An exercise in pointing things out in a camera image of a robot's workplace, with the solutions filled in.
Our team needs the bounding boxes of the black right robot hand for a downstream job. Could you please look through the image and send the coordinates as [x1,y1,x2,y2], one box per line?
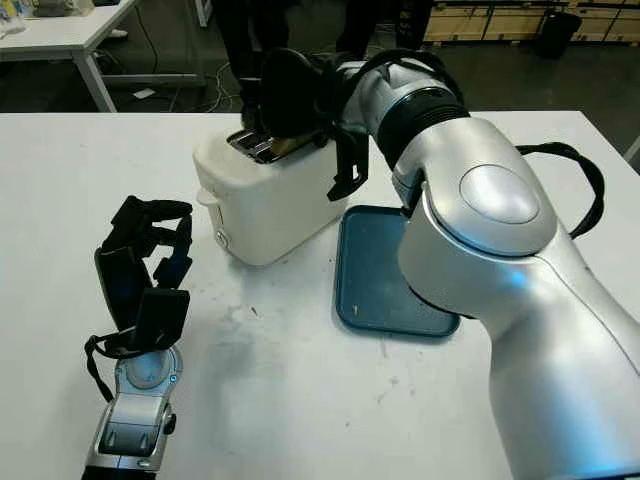
[239,46,352,141]

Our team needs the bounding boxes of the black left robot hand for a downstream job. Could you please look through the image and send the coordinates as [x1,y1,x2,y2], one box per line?
[94,195,194,332]

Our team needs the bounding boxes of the slice of brown bread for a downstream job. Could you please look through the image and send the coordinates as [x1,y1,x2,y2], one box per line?
[269,131,322,157]

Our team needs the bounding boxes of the white two-slot toaster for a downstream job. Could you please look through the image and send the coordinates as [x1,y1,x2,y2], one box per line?
[192,127,372,268]

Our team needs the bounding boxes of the blue plastic tray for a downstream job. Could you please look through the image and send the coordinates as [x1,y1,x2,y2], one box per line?
[333,204,462,343]

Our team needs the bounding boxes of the person in wide black trousers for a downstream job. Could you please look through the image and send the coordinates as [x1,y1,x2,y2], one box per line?
[214,0,292,109]

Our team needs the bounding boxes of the person in slim black trousers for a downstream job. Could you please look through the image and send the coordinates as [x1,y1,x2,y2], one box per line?
[334,0,432,57]

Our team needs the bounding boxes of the stacked wooden crates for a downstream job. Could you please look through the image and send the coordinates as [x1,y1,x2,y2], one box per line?
[423,0,640,47]

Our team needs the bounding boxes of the white background table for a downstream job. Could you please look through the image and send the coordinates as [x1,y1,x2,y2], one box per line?
[0,0,207,114]

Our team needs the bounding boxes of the black waste bin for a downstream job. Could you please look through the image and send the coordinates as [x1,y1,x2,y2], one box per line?
[533,10,584,61]

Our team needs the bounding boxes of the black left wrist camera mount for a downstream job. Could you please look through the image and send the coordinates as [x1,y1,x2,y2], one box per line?
[131,286,192,351]

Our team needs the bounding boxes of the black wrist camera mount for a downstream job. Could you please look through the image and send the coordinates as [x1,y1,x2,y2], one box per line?
[131,286,192,351]
[326,119,372,203]

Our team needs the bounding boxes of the white cable on floor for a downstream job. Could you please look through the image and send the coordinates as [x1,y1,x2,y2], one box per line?
[203,63,237,112]

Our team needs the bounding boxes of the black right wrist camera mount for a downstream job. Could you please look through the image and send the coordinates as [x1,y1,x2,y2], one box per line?
[326,119,372,203]

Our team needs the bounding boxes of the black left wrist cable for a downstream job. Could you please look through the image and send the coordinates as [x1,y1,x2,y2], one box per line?
[83,331,142,402]

